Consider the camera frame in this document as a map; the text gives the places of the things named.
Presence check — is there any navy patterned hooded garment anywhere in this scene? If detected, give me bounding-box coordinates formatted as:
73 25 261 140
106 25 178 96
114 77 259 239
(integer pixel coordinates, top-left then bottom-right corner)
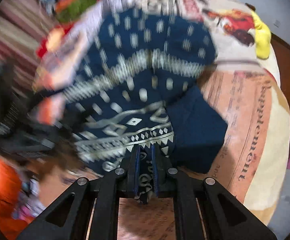
36 8 227 203

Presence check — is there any striped red gold curtain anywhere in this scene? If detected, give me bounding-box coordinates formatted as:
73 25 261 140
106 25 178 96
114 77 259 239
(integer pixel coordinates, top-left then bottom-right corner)
0 0 57 96

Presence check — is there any red plush toy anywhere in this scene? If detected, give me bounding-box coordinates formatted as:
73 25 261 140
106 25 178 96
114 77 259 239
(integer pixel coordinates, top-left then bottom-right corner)
36 23 74 59

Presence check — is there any newspaper print bed cover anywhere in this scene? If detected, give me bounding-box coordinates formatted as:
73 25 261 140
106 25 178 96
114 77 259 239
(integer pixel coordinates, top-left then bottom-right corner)
32 0 290 227

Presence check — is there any green storage box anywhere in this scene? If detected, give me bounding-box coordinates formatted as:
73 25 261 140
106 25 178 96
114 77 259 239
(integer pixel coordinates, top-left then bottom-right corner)
56 0 97 23

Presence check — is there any orange box on pile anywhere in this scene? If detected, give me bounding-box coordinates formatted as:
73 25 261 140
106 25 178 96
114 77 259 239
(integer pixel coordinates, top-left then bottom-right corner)
54 0 75 14

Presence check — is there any yellow plush blanket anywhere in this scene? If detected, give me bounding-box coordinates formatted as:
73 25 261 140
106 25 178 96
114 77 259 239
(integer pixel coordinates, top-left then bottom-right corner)
251 11 272 60

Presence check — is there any wall power socket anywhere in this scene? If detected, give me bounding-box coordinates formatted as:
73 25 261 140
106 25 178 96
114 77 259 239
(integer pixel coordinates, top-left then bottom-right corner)
274 20 280 28

